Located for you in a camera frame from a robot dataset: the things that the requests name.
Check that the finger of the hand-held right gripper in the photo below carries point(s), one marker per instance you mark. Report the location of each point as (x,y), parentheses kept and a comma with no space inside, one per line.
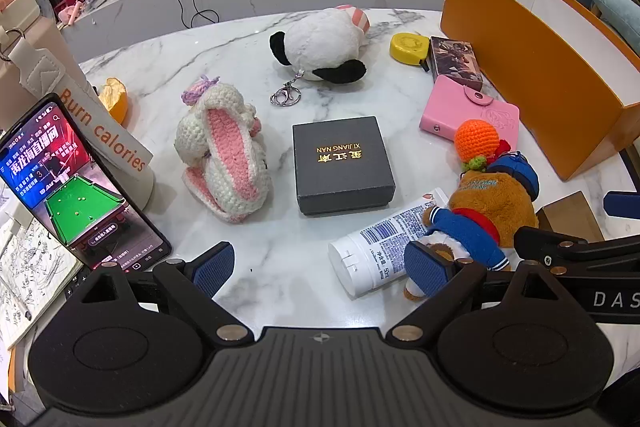
(555,247)
(622,205)

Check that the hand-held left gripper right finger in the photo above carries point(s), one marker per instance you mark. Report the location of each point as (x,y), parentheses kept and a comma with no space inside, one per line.
(426,266)

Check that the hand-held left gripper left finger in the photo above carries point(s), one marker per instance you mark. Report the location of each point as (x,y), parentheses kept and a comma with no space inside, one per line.
(216,271)

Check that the small brown carton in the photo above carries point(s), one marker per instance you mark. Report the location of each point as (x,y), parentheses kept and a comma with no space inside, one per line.
(570,212)

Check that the white cream tube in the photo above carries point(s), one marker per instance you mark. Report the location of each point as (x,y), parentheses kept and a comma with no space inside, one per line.
(380,247)

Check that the brown bear plush blue outfit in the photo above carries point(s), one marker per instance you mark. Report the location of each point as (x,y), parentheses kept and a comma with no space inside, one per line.
(492,209)

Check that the white pink crochet bunny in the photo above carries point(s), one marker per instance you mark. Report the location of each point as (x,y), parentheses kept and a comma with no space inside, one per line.
(225,157)

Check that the black gift box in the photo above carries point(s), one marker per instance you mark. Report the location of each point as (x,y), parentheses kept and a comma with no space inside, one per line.
(342,164)

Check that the orange crochet fruit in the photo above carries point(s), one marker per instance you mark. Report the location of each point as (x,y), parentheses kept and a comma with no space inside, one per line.
(475,139)

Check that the orange storage box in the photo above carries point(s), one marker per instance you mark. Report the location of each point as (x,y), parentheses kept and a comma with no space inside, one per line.
(540,72)

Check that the pink card wallet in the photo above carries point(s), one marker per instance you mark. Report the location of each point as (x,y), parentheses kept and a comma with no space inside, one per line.
(460,112)

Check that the dark printed card box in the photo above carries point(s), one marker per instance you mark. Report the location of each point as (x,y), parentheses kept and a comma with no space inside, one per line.
(455,62)

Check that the yellow tape measure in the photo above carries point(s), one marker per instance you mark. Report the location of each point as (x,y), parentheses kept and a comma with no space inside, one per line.
(407,49)

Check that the black smartphone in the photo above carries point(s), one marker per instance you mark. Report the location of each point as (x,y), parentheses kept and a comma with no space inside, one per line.
(65,187)

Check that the open sketchbook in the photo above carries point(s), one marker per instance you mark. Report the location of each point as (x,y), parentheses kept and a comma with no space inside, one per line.
(30,277)

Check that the light blue cushion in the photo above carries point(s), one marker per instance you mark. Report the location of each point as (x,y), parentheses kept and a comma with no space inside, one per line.
(617,9)

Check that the orange peel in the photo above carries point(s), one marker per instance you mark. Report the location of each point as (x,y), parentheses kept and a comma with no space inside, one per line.
(116,99)

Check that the pink shelf clutter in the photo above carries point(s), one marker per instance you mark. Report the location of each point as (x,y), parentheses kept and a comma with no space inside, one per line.
(80,4)

